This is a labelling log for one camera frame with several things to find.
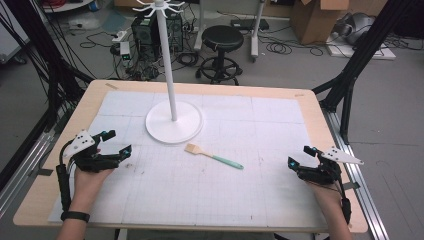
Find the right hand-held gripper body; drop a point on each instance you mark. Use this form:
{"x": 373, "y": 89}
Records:
{"x": 325, "y": 171}

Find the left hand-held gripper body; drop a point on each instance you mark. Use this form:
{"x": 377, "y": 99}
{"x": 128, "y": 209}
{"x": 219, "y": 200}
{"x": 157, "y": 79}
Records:
{"x": 87, "y": 161}

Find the person's right hand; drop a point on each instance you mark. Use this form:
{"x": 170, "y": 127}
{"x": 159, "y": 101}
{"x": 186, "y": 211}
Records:
{"x": 328, "y": 195}

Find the person's left hand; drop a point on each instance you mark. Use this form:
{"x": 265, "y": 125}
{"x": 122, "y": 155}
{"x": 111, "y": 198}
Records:
{"x": 87, "y": 188}

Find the grey tape strip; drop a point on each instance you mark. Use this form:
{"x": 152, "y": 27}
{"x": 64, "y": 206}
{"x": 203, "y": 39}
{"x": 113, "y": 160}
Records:
{"x": 45, "y": 172}
{"x": 351, "y": 185}

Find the wooden table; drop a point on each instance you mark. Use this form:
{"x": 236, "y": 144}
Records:
{"x": 100, "y": 87}

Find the black wristband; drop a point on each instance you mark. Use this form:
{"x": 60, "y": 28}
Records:
{"x": 75, "y": 216}

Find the white hook rack stand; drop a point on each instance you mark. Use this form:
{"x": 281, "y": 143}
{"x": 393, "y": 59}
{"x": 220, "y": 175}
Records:
{"x": 171, "y": 83}

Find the white grid mat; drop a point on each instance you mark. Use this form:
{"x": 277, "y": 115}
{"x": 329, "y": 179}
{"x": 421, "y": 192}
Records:
{"x": 206, "y": 193}

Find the white power strip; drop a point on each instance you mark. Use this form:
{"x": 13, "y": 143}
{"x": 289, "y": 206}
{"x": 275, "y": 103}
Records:
{"x": 119, "y": 36}

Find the black computer tower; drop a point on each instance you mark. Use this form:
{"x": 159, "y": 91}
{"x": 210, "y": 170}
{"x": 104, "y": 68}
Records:
{"x": 146, "y": 36}

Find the white floor board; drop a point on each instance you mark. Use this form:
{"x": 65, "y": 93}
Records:
{"x": 366, "y": 53}

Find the grey round appliance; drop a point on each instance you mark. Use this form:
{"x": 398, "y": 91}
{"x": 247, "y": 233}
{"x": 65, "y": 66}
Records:
{"x": 355, "y": 28}

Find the cardboard box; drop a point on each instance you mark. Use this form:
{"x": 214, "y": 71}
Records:
{"x": 316, "y": 20}

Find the round white table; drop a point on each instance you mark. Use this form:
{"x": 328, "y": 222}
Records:
{"x": 65, "y": 5}

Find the flat black device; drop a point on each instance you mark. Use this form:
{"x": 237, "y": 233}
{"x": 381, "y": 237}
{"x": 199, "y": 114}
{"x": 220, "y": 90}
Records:
{"x": 250, "y": 24}

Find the black round stool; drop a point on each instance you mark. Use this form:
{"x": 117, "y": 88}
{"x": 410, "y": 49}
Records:
{"x": 222, "y": 38}

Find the aluminium rail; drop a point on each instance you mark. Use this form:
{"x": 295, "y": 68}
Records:
{"x": 23, "y": 168}
{"x": 361, "y": 186}

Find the black metal frame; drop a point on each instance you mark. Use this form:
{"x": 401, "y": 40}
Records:
{"x": 356, "y": 63}
{"x": 36, "y": 50}

